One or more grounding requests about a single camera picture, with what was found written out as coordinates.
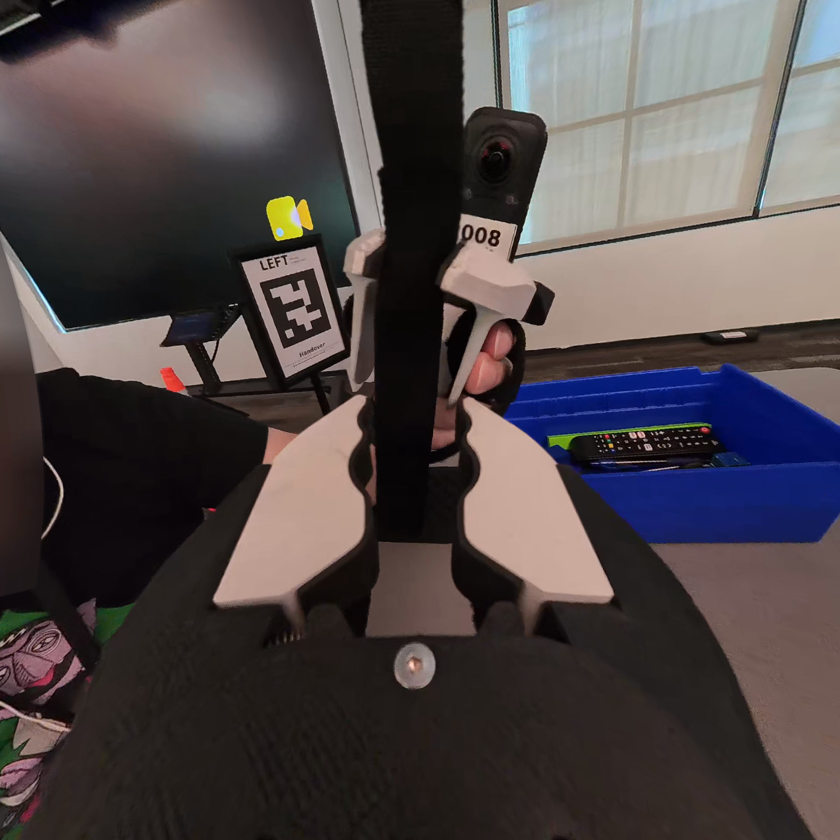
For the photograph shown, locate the white cable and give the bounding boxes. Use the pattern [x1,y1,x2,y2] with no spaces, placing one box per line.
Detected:
[39,453,67,540]

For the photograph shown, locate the black remote control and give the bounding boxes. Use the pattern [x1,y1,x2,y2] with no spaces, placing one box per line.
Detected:
[567,425,727,463]

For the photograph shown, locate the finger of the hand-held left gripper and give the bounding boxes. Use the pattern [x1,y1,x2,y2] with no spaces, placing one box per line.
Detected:
[436,246,536,408]
[343,228,388,388]

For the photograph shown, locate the blue plastic bin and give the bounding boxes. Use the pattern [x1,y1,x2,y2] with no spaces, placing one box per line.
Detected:
[504,364,840,544]

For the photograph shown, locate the green purple printed cloth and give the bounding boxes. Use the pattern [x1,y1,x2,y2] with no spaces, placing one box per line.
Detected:
[0,596,135,824]

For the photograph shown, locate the person's left forearm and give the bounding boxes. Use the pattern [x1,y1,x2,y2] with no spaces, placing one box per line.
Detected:
[264,425,301,466]

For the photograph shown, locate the large black wall screen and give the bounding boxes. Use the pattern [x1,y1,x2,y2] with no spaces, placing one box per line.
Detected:
[0,0,361,333]

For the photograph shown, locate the person's left hand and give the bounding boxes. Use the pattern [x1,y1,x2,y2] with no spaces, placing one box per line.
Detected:
[430,327,514,454]

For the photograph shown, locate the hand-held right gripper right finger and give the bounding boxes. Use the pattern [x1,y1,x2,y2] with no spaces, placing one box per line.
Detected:
[451,397,616,634]

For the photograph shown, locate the yellow camera sticker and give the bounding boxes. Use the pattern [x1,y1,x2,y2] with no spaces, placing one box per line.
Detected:
[266,195,315,241]

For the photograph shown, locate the large paned window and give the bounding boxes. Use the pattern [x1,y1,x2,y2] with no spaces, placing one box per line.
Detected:
[493,0,840,258]

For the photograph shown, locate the black fabric strap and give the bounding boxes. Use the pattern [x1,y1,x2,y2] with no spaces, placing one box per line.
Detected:
[360,0,466,534]

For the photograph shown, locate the person's black shirt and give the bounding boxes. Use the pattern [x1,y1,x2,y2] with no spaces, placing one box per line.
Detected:
[36,366,271,608]

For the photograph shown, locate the framed marker sign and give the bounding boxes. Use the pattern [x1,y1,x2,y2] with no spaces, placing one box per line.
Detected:
[227,234,352,416]

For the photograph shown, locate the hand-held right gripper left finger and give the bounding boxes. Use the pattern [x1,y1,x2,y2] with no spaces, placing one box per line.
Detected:
[211,394,382,634]

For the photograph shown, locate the small tablet black stand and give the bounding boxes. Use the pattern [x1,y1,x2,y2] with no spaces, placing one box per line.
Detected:
[159,304,244,399]

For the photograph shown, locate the green plastic block strip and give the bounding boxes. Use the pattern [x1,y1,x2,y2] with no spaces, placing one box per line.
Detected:
[546,422,714,451]

